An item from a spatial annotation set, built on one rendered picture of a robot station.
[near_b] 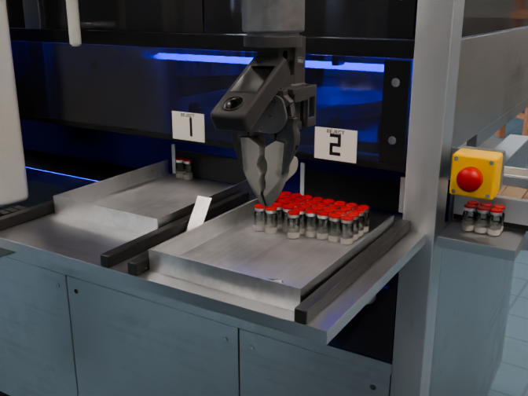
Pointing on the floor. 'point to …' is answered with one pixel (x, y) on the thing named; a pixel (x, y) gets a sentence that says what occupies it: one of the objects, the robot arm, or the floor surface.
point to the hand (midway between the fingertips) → (264, 198)
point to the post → (426, 188)
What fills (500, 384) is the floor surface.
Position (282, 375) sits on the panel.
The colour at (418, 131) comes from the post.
